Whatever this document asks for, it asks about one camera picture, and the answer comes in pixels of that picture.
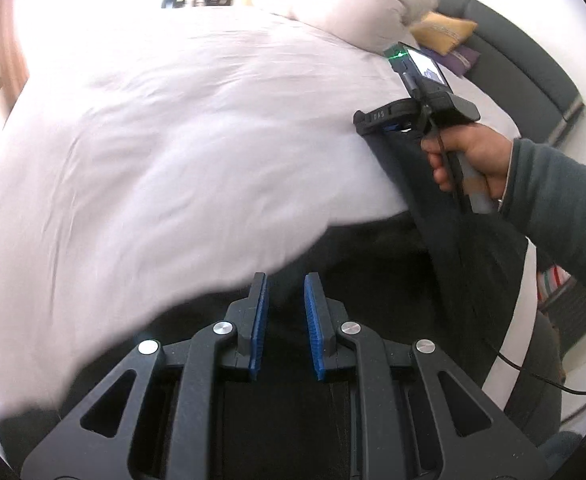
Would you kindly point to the rolled white duvet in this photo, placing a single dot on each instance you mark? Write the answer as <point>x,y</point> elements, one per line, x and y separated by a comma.
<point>348,5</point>

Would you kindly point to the bed with white sheet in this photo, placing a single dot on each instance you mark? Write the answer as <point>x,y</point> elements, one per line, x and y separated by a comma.
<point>173,160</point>

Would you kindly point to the striped cloth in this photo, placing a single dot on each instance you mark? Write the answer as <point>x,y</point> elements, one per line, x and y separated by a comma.
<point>553,280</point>

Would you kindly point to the dark grey textured object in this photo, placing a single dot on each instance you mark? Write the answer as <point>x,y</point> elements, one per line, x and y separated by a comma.
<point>575,310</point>

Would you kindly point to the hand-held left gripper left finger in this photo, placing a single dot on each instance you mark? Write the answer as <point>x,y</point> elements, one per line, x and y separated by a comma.
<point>255,330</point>

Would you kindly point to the purple pillow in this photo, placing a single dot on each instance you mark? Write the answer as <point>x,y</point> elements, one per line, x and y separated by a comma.
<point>460,60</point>

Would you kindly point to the person's right hand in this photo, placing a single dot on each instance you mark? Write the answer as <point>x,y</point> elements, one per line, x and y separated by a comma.
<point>478,150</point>

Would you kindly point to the person's right forearm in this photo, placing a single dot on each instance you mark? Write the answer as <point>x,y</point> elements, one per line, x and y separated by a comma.
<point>563,210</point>

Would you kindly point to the yellow pillow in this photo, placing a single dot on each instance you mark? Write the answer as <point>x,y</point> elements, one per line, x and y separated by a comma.
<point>443,32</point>

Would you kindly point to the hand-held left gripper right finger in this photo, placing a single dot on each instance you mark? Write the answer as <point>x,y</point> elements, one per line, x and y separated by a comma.
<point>315,332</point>

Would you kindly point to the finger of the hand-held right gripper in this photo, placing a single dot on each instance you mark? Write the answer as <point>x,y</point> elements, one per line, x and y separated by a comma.
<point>378,116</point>

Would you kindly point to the black pants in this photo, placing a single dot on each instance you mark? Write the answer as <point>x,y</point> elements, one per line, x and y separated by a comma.
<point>373,260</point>

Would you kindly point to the beige curtain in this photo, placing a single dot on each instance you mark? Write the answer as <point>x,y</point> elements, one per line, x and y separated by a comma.
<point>15,50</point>

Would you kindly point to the grey padded headboard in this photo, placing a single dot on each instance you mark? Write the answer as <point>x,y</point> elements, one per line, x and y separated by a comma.
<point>513,60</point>

